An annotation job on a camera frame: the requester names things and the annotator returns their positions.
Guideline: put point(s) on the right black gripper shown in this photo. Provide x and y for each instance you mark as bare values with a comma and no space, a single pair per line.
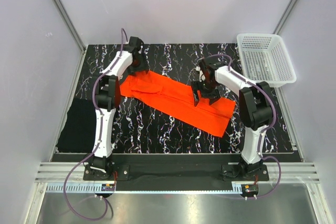
213,96

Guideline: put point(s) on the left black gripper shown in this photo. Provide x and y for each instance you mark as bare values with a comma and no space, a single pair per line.
144,66

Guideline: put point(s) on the orange t-shirt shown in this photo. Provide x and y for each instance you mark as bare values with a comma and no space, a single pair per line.
176,99

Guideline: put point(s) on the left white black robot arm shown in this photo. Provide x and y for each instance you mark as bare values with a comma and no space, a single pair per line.
106,98

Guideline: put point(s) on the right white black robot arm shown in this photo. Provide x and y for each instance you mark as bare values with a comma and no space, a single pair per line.
256,110

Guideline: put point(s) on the white plastic basket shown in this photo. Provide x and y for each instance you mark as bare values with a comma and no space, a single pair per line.
264,57

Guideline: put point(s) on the folded black t-shirt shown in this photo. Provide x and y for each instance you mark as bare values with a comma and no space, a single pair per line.
78,134

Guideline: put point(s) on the right orange connector box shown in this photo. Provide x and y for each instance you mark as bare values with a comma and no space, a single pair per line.
252,189

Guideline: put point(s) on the orange connector box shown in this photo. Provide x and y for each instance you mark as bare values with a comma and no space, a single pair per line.
108,187
252,189

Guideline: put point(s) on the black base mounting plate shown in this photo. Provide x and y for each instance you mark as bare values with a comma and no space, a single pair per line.
240,171

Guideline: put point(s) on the left orange connector box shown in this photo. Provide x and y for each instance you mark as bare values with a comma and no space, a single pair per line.
108,187

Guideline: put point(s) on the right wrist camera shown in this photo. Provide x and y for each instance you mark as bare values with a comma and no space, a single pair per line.
206,72

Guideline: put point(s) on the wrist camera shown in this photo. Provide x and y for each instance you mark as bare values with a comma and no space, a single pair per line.
134,44
206,72

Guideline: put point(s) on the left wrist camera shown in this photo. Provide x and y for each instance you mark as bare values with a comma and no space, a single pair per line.
134,44

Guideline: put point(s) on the aluminium frame rail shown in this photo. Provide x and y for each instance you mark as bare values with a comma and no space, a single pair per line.
289,172

